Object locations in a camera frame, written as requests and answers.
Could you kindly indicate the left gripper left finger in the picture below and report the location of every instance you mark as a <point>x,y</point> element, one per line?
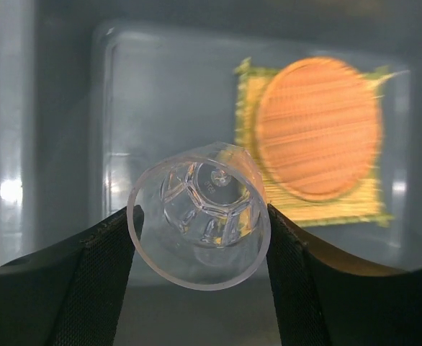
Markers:
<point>70,293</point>

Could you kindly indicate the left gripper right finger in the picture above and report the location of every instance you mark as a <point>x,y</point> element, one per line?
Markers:
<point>326,296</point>

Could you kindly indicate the square bamboo mat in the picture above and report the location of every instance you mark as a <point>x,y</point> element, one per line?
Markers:
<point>364,202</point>

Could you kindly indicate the clear glass cup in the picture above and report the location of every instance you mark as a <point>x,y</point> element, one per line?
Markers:
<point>199,219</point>

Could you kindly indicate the orange round woven plate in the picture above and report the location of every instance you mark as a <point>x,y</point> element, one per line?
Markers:
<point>318,128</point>

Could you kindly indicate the grey plastic bin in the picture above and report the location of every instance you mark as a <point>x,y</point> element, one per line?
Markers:
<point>92,93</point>

